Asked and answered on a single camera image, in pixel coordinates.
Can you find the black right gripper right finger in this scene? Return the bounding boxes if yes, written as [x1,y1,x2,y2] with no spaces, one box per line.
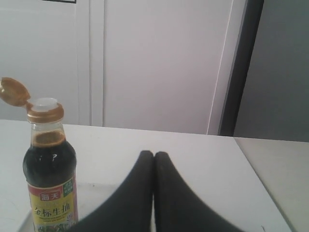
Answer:
[154,152,241,232]

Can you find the dark soy sauce bottle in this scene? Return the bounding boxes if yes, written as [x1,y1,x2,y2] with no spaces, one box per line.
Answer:
[0,77,78,232]

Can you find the white cabinet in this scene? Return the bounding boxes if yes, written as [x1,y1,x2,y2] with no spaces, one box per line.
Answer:
[0,0,263,134]

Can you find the white plastic tray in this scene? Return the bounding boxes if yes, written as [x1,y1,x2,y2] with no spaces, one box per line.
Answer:
[14,181,121,232]

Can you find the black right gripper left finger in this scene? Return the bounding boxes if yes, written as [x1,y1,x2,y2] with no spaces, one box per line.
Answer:
[68,150,154,232]

